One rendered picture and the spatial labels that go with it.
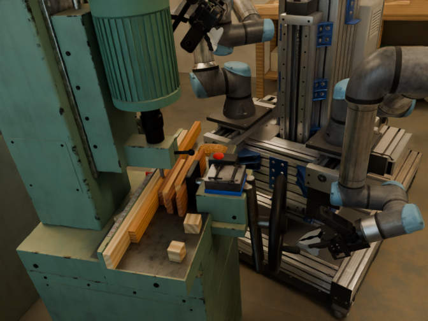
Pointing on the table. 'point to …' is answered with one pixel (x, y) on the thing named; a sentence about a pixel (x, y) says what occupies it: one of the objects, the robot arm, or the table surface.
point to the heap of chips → (213, 148)
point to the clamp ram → (193, 181)
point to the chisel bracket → (151, 152)
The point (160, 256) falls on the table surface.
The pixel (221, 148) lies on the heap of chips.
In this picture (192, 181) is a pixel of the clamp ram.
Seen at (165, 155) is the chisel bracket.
